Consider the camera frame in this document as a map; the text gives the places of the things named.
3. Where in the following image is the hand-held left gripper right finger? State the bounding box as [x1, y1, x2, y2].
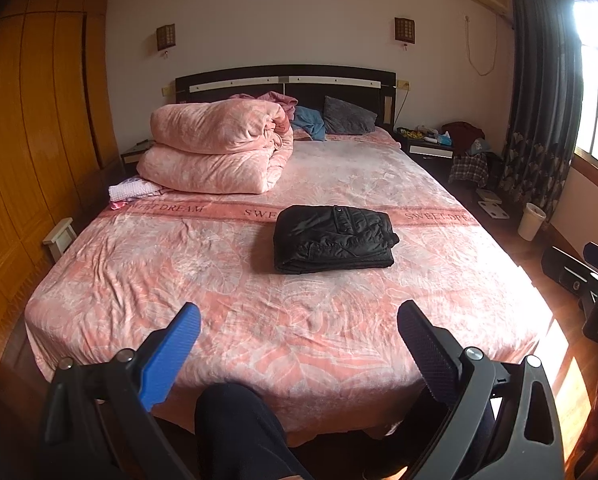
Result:
[396, 300, 565, 480]

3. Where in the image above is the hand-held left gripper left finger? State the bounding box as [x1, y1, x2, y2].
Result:
[39, 301, 202, 480]

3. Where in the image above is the black jacket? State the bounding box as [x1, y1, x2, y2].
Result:
[273, 204, 400, 275]

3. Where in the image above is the white trash bin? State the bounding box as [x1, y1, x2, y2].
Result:
[518, 202, 547, 242]

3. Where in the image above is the white bathroom scale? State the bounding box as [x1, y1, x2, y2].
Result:
[476, 187, 512, 221]

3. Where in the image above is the bed with pink sheet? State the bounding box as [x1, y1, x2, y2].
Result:
[24, 127, 555, 448]

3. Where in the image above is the person's dark trouser leg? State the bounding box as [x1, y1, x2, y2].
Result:
[194, 382, 315, 480]

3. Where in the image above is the plaid shirt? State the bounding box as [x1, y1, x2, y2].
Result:
[448, 152, 490, 186]

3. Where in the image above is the small white stool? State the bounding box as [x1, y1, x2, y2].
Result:
[42, 217, 77, 263]

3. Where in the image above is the white and pink folded cloth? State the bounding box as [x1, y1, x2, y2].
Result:
[108, 176, 172, 211]

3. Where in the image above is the dark red garment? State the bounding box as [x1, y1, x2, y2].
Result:
[441, 121, 486, 153]

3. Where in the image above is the dark patterned curtain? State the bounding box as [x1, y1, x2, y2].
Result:
[499, 0, 585, 221]

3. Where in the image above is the dark nightstand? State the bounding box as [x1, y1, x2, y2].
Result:
[120, 139, 155, 177]
[394, 126, 462, 161]

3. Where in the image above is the folded pink quilt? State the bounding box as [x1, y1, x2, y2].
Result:
[136, 99, 295, 195]

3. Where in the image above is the grey pillow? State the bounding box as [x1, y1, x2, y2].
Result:
[321, 95, 378, 136]

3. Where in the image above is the blue cloth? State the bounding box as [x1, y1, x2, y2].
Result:
[291, 105, 327, 141]

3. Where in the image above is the wooden wardrobe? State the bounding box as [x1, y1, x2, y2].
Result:
[0, 0, 124, 376]

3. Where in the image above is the dark wooden headboard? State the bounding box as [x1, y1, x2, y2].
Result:
[175, 64, 397, 133]

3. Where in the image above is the white power cable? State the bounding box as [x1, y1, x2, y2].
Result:
[464, 15, 500, 77]

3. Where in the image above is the wooden wall lamp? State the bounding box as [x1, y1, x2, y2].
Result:
[156, 23, 177, 58]
[394, 16, 416, 51]

